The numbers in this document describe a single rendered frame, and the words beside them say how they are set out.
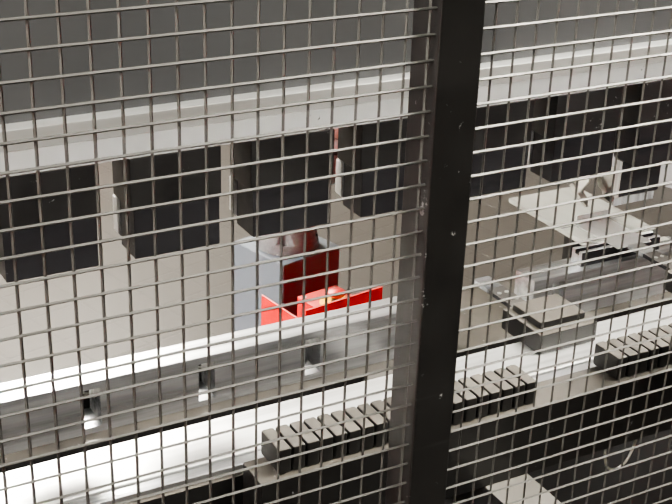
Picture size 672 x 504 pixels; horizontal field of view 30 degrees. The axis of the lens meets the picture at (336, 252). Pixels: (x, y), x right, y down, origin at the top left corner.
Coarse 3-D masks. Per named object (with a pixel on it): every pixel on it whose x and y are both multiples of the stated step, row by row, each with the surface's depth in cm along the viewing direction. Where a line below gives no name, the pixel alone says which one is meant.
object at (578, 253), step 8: (576, 248) 246; (584, 248) 247; (592, 248) 248; (600, 248) 246; (608, 248) 247; (616, 248) 248; (624, 248) 249; (656, 248) 254; (576, 256) 246; (584, 256) 244; (592, 256) 246; (600, 256) 247; (616, 256) 249; (624, 256) 250
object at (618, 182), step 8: (616, 168) 242; (624, 168) 241; (656, 168) 246; (616, 176) 243; (624, 176) 242; (632, 176) 243; (640, 176) 244; (656, 176) 246; (616, 184) 243; (624, 184) 243; (632, 184) 244; (640, 184) 245; (648, 184) 246; (632, 192) 245; (640, 192) 246; (648, 192) 248; (616, 200) 245; (624, 200) 246; (632, 200) 247; (640, 200) 248
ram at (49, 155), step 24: (600, 72) 225; (624, 72) 228; (648, 72) 231; (480, 96) 214; (504, 96) 216; (240, 120) 193; (264, 120) 195; (288, 120) 197; (312, 120) 200; (336, 120) 202; (384, 120) 206; (72, 144) 181; (120, 144) 185; (144, 144) 187; (168, 144) 189; (216, 144) 193; (0, 168) 177; (24, 168) 179
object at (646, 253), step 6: (630, 246) 246; (636, 246) 246; (642, 246) 246; (642, 252) 244; (648, 252) 244; (648, 258) 242; (654, 258) 241; (660, 258) 241; (666, 258) 242; (666, 264) 239; (666, 282) 233; (666, 288) 233
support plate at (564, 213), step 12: (540, 192) 272; (552, 192) 273; (564, 192) 273; (516, 204) 267; (528, 204) 266; (540, 204) 266; (552, 204) 266; (576, 204) 267; (588, 204) 267; (600, 204) 267; (540, 216) 260; (552, 216) 260; (564, 216) 260; (576, 216) 261; (612, 216) 261; (624, 216) 262; (564, 228) 255; (576, 228) 255; (636, 228) 256; (576, 240) 251; (600, 240) 250
